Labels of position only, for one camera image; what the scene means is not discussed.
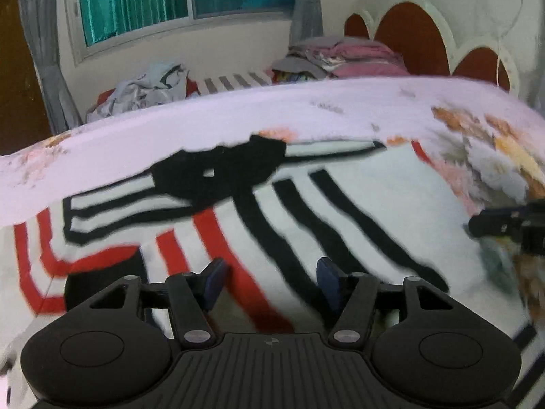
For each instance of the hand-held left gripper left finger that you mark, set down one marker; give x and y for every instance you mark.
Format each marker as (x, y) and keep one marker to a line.
(215, 282)

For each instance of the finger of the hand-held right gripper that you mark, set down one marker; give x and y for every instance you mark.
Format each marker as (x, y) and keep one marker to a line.
(489, 223)

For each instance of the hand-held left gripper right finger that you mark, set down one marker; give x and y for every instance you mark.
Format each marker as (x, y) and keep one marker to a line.
(330, 282)

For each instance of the red black striped white garment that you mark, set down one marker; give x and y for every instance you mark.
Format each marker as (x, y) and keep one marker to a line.
(374, 191)

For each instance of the crumpled light grey clothes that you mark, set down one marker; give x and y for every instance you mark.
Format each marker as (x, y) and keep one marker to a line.
(140, 89)

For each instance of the pile of pink grey clothes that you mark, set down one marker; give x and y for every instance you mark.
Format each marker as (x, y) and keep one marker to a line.
(362, 57)

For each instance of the pink floral blanket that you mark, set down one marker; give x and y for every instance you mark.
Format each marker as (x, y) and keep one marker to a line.
(170, 134)

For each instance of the grey white striped cloth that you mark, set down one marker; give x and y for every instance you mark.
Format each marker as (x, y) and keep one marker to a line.
(234, 82)

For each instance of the scalloped red white headboard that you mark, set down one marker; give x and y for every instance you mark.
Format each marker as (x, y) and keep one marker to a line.
(408, 34)

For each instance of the colourful printed cloth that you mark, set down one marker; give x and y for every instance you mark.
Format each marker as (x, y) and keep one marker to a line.
(291, 77)

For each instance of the brown wooden door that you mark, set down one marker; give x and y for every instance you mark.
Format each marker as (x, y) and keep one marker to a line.
(19, 85)

